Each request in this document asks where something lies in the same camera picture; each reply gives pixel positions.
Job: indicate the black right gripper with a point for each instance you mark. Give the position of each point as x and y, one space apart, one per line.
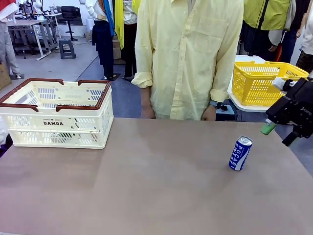
305 112

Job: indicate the blue Pocari Sweat can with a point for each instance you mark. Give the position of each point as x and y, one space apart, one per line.
239 154

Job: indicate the person's right forearm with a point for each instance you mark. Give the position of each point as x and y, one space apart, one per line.
146 98

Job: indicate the yellow plastic shopping basket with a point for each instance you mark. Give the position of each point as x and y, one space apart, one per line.
256 85

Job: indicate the cream basket with brown rim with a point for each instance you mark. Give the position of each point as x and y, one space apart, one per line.
53 123

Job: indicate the person's left hand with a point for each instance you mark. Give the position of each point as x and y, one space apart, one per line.
209 113

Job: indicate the person's right hand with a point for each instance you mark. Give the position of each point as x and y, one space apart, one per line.
148 113

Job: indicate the white side table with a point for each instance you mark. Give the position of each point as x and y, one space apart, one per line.
247 109

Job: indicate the wristwatch with blue band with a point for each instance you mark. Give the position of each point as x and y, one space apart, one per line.
215 104

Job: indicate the bystander in lime green vest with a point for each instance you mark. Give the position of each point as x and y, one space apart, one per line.
266 14

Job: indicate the person in yellow shirt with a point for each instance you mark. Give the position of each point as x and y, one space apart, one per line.
185 61

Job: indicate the stacked cardboard boxes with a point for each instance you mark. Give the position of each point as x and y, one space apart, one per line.
117 50

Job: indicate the hanging yellow garment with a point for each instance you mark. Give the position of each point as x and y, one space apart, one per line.
119 22

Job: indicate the mannequin with navy skirt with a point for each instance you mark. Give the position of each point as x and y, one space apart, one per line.
104 36

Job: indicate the grey step stool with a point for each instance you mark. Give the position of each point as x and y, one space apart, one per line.
66 49

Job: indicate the black office chair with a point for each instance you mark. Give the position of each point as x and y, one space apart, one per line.
69 14

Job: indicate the white-legged workshop desk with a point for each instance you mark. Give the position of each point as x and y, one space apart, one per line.
27 22

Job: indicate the brown cardboard sheet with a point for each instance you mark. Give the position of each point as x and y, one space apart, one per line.
3 77

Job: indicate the mannequin with grey trousers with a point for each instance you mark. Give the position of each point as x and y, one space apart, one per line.
6 41

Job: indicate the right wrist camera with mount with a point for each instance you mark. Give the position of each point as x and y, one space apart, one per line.
281 84

